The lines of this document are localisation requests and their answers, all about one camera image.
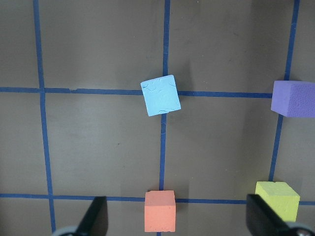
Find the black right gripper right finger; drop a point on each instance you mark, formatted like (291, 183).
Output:
(261, 220)

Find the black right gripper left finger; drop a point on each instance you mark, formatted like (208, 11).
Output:
(95, 220)

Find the orange foam block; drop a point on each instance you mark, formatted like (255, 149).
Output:
(160, 211)

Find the purple foam block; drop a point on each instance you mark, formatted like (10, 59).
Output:
(294, 99)

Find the yellow foam block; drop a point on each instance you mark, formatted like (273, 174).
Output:
(280, 197)

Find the light blue foam block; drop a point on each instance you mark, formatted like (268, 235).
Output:
(160, 95)

